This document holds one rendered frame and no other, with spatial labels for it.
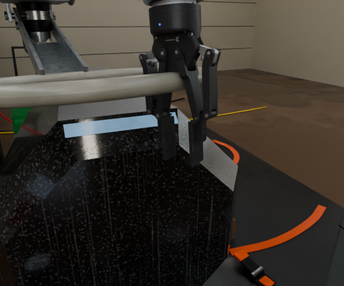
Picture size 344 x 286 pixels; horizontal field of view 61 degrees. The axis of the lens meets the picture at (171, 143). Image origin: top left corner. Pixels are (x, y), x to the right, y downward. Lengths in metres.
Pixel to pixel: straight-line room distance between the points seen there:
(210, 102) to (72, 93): 0.19
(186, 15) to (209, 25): 6.69
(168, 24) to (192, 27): 0.03
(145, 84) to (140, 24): 6.03
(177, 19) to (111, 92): 0.13
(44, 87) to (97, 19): 5.82
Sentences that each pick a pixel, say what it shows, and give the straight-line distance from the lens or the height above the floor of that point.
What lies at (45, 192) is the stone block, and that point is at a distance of 0.80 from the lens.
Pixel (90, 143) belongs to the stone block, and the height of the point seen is 0.77.
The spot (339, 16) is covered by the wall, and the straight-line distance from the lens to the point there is 6.29.
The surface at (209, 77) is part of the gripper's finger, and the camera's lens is 0.42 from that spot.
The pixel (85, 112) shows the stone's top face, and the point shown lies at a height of 0.82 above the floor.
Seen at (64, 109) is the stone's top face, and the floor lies 0.82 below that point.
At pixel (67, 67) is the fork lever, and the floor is 0.93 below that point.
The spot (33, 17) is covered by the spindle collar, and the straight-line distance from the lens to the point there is 1.23.
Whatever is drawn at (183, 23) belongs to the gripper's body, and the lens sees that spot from 0.43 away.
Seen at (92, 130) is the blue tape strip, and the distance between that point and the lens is 0.80.
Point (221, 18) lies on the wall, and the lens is 7.29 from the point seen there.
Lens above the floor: 1.05
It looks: 22 degrees down
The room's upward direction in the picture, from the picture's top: straight up
